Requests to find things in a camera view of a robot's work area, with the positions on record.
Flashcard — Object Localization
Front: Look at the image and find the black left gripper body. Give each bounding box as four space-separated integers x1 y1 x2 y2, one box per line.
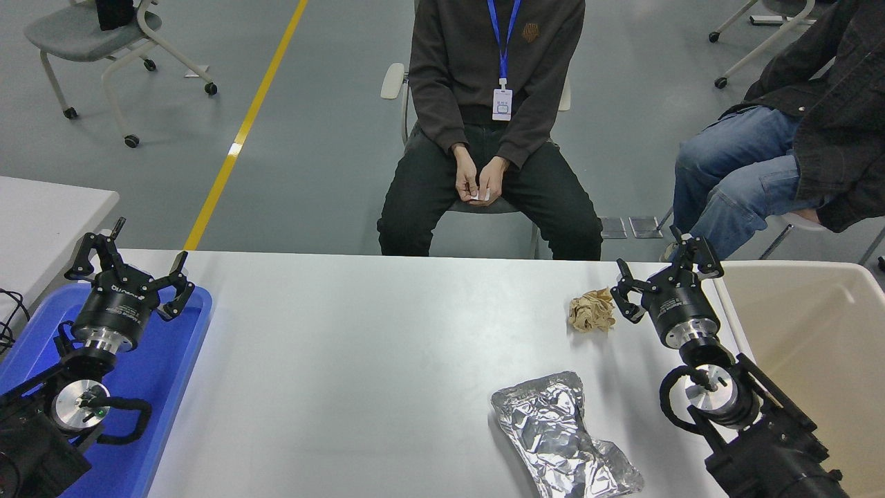
72 270 161 340

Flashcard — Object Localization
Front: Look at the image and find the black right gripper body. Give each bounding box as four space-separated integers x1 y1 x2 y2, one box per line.
640 279 721 338

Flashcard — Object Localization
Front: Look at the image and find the silver foil tray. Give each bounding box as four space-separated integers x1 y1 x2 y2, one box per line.
491 371 645 498

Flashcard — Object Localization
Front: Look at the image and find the person's left hand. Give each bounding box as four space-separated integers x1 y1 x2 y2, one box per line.
477 156 511 207

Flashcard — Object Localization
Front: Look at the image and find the person's right hand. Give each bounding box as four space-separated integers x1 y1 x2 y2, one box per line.
452 144 481 199

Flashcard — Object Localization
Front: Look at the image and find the crumpled tan paper ball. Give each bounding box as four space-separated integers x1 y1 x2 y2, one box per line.
568 287 617 333

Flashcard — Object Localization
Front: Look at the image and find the white side table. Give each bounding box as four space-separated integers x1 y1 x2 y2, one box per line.
0 176 120 326

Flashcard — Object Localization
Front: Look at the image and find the blue plastic tray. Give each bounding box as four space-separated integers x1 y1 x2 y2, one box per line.
0 282 214 498

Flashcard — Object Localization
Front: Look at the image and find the white-seated chair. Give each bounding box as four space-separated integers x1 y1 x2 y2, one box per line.
655 205 885 270

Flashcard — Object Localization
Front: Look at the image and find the large pale beige bin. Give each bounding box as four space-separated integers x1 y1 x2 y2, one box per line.
712 261 885 498

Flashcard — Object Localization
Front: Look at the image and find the white-legged wheeled chair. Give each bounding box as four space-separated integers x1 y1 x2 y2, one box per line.
708 0 830 89

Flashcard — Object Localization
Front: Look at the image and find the seated person in jeans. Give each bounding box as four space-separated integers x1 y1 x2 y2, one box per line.
660 0 885 262

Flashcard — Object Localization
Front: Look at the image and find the grey wheeled office chair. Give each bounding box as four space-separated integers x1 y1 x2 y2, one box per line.
24 0 219 149

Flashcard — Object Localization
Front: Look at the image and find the black bag on chair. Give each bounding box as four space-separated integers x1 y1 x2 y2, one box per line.
95 0 136 32

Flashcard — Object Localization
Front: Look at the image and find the white-armed chair under person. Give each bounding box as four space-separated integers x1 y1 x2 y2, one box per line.
380 62 572 260

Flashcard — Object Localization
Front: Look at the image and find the black cable bundle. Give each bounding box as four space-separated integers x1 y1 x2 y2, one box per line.
0 287 32 357

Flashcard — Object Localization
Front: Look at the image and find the blue lanyard with badge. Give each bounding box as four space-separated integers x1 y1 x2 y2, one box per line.
486 0 523 122

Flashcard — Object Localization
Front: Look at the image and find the seated person with lanyard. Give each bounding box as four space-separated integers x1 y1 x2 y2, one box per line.
377 0 604 261

